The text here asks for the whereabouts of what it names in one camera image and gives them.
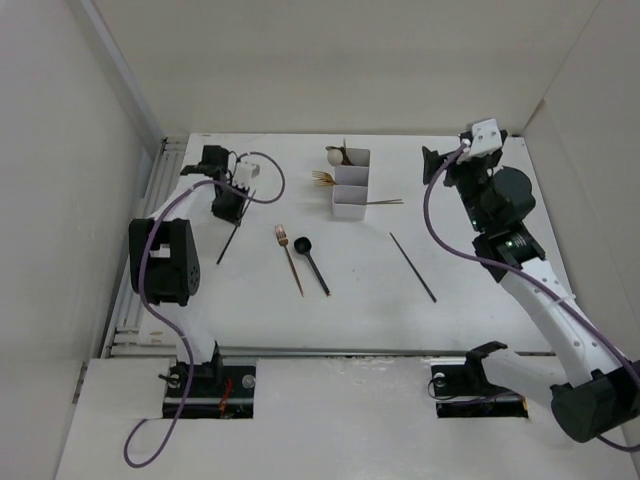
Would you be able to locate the purple cable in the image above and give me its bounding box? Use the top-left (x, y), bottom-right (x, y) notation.
top-left (423, 142), bottom-right (640, 451)
top-left (123, 152), bottom-right (286, 467)

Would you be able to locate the black spoon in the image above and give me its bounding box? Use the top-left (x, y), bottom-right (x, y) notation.
top-left (294, 237), bottom-right (331, 297)

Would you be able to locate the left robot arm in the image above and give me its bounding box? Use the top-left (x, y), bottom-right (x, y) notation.
top-left (128, 145), bottom-right (259, 397)

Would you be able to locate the aluminium rail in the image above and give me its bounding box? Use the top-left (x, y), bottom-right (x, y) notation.
top-left (98, 138), bottom-right (191, 358)
top-left (219, 349), bottom-right (556, 365)

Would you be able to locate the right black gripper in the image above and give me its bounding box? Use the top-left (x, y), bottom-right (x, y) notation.
top-left (422, 145), bottom-right (499, 234)

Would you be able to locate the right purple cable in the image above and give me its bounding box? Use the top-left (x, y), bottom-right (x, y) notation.
top-left (423, 142), bottom-right (640, 451)

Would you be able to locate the white ceramic spoon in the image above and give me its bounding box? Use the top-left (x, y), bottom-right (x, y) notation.
top-left (327, 149), bottom-right (344, 166)

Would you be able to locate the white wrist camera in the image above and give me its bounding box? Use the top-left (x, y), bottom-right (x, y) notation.
top-left (232, 161), bottom-right (260, 189)
top-left (459, 118), bottom-right (504, 161)

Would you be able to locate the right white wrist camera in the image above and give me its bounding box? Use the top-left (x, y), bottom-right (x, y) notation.
top-left (459, 118), bottom-right (504, 161)

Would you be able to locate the white three-compartment container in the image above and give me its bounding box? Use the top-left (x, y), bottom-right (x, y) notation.
top-left (331, 147), bottom-right (371, 221)

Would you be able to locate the rose gold fork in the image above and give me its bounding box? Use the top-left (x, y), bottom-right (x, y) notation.
top-left (275, 225), bottom-right (304, 296)

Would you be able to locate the aluminium rail front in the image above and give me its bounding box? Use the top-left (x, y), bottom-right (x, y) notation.
top-left (219, 349), bottom-right (556, 365)

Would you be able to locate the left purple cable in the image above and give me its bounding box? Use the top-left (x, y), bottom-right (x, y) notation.
top-left (123, 152), bottom-right (286, 467)

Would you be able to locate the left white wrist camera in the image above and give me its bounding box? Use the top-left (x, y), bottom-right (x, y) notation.
top-left (232, 161), bottom-right (260, 189)

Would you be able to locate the brown wooden spoon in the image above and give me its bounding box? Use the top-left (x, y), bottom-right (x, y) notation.
top-left (340, 147), bottom-right (353, 166)

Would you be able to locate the black chopstick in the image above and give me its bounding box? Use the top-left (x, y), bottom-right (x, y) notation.
top-left (389, 232), bottom-right (437, 304)
top-left (216, 223), bottom-right (240, 265)

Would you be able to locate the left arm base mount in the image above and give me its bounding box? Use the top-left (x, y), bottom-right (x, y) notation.
top-left (159, 362), bottom-right (256, 420)

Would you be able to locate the gold green-handled fork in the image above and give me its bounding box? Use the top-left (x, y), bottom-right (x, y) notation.
top-left (313, 179), bottom-right (336, 187)
top-left (312, 170), bottom-right (334, 184)

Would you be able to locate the aluminium rail left side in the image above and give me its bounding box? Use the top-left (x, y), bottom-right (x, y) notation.
top-left (98, 138), bottom-right (191, 358)

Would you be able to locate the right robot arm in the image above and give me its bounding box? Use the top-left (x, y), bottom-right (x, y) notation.
top-left (422, 130), bottom-right (639, 443)

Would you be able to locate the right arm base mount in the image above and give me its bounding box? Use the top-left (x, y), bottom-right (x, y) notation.
top-left (427, 341), bottom-right (529, 419)

